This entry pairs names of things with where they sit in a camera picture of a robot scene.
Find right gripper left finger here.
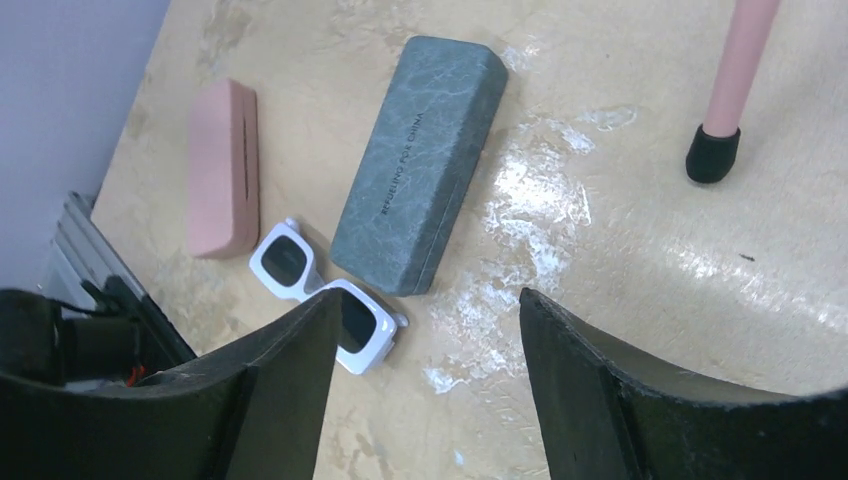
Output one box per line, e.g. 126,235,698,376
1,289,342,479

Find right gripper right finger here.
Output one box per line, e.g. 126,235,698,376
520,288,847,479

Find pink glasses case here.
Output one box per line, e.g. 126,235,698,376
186,79,260,259

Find grey glasses case green lining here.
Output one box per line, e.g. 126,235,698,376
330,36,508,297

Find pink music stand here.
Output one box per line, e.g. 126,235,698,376
685,0,781,184

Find white frame sunglasses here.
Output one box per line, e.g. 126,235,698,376
249,217,409,375

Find black base frame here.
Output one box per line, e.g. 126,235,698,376
1,275,197,387

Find aluminium rail left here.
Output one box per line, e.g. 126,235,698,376
39,192,147,309

